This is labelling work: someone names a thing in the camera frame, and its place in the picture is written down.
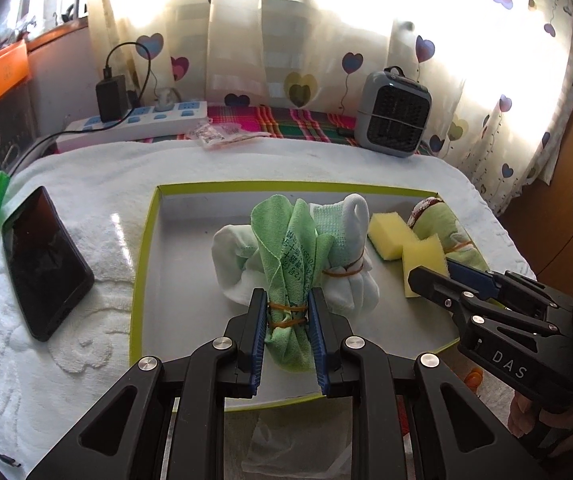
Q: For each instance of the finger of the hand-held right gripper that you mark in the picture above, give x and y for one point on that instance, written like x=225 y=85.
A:
x=471 y=275
x=446 y=292

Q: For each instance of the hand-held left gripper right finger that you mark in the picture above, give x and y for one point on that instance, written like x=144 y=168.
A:
x=318 y=350

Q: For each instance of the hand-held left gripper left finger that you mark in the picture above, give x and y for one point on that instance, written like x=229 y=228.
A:
x=256 y=350

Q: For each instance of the yellow sponge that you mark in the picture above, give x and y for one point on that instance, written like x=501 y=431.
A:
x=424 y=260
x=384 y=232

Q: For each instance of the light green cloth roll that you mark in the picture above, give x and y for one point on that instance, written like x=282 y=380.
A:
x=446 y=225

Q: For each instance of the white sock bundle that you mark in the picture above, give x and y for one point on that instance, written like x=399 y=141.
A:
x=231 y=260

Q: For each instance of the lime green box tray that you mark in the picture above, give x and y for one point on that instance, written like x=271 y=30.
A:
x=181 y=285

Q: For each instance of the green cloth bundle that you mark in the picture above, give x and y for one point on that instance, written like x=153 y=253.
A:
x=286 y=255

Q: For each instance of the pale mint sock bundle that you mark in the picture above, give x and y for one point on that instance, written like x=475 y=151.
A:
x=351 y=230

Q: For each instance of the person's right hand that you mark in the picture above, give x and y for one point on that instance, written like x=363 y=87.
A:
x=521 y=415

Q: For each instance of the grey mini heater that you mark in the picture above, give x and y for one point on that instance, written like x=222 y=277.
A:
x=391 y=110

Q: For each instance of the clear plastic packet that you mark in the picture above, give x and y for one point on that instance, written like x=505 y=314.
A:
x=216 y=136

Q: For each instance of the plaid cloth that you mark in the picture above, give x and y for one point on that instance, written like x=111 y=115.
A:
x=306 y=122

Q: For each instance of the black smartphone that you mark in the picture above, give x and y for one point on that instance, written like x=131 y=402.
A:
x=41 y=265

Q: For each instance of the white power strip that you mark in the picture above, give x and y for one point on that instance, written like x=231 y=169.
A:
x=156 y=122

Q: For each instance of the white plug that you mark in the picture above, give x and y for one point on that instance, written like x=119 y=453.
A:
x=166 y=99

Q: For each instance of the black charger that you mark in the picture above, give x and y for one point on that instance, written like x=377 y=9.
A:
x=113 y=100

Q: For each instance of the heart print curtain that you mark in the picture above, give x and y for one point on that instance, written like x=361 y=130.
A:
x=276 y=35

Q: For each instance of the orange container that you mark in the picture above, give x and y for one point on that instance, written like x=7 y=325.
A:
x=1 y=77

